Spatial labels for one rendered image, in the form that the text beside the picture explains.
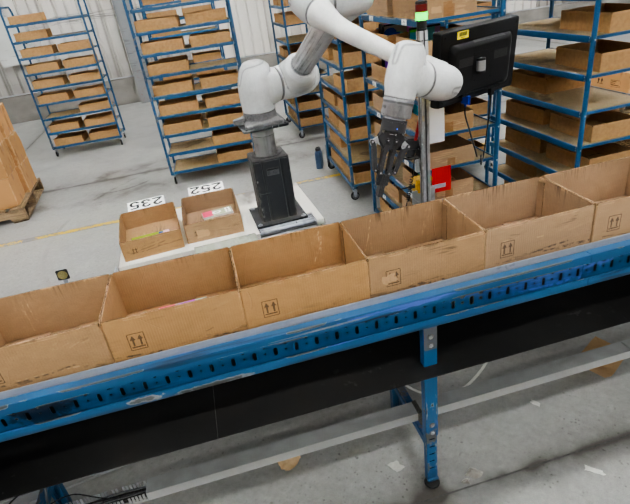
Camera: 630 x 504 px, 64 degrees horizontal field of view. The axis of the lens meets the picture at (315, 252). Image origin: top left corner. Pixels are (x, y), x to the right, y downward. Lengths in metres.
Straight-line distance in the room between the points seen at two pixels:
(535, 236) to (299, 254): 0.78
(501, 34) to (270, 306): 1.57
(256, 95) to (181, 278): 0.98
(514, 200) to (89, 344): 1.53
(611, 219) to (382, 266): 0.81
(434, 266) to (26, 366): 1.22
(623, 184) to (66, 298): 2.10
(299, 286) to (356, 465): 1.03
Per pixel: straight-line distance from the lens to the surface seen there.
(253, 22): 11.25
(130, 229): 2.84
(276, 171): 2.45
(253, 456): 2.03
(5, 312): 1.89
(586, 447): 2.45
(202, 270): 1.75
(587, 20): 3.43
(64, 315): 1.86
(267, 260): 1.75
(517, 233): 1.72
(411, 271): 1.59
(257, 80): 2.35
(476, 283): 1.64
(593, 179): 2.23
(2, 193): 5.92
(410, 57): 1.49
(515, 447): 2.38
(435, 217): 1.89
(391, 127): 1.51
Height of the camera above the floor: 1.81
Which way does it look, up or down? 29 degrees down
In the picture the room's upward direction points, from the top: 8 degrees counter-clockwise
